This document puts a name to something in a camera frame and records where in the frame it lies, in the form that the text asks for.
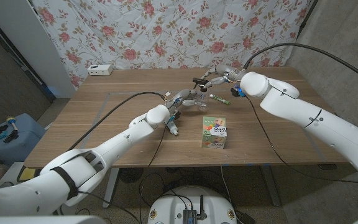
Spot white power strip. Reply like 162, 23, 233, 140
87, 63, 114, 77

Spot white table leg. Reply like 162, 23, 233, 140
102, 167, 121, 209

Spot black trigger spray cap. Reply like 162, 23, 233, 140
192, 77, 211, 93

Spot grey table leg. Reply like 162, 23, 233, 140
260, 164, 282, 208

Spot black round disc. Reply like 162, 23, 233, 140
118, 167, 145, 184

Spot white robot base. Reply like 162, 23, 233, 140
147, 185, 238, 224

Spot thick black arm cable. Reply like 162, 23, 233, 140
242, 42, 358, 89
66, 91, 168, 152

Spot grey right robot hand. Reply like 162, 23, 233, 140
200, 63, 247, 90

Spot blue plastic container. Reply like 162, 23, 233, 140
0, 113, 47, 166

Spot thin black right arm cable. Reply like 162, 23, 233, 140
243, 94, 358, 187

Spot clear plastic bottle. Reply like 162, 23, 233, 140
194, 91, 208, 112

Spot black stand pole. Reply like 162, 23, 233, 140
296, 0, 319, 39

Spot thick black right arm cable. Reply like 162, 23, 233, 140
242, 42, 358, 89

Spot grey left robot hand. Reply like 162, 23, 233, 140
165, 88, 206, 113

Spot white board panel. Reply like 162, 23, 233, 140
0, 0, 76, 100

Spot floral cloth backdrop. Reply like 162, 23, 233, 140
31, 0, 312, 90

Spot black brush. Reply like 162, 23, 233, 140
3, 129, 20, 144

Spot yellow and black floor object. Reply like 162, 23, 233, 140
16, 167, 42, 184

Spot green whiteboard marker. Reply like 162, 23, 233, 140
209, 93, 231, 106

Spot white toothpaste tube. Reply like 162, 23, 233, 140
166, 120, 179, 136

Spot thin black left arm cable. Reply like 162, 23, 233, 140
137, 123, 168, 200

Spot yellow and blue knob tool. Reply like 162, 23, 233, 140
5, 116, 19, 131

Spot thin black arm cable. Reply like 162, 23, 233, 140
243, 94, 358, 187
137, 123, 168, 200

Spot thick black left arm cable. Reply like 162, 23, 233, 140
66, 91, 168, 152

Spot colourful small cardboard box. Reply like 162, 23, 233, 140
201, 116, 227, 150

